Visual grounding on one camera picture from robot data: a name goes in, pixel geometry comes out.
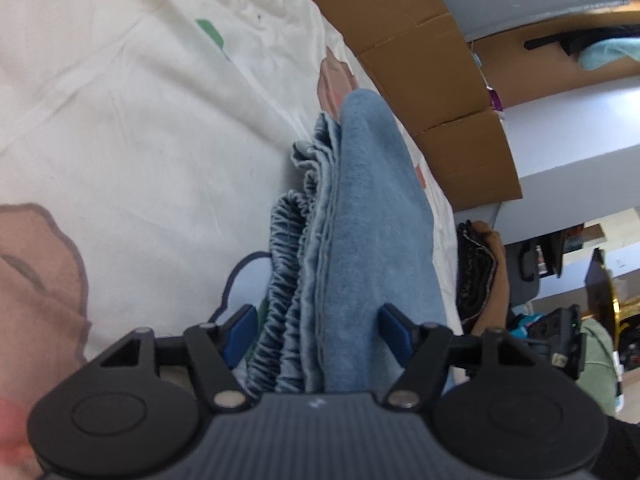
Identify small bottles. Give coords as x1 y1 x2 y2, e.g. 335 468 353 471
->
470 42 507 122

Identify black bag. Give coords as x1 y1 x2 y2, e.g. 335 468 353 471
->
504 234 567 306

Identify printed cream blanket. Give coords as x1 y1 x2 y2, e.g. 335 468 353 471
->
0 0 466 480

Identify black hanging cloth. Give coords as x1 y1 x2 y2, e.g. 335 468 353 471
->
524 26 640 57

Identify teal hanging cloth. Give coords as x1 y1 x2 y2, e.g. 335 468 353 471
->
579 37 640 72

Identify flattened cardboard box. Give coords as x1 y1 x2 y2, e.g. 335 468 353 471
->
270 0 524 212

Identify green cloth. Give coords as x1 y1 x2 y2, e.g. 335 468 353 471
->
577 317 618 417

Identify brown cloth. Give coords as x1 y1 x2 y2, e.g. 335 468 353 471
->
470 220 512 336

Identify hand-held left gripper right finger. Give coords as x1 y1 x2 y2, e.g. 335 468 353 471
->
377 304 538 413

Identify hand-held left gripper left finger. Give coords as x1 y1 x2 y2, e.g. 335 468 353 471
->
100 304 257 413

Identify brown wooden wardrobe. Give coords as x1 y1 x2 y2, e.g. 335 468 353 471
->
472 7 640 109

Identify light blue jeans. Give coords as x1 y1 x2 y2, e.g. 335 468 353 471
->
245 89 457 397

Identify teal printed cloth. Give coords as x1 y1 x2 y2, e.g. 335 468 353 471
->
507 312 543 341

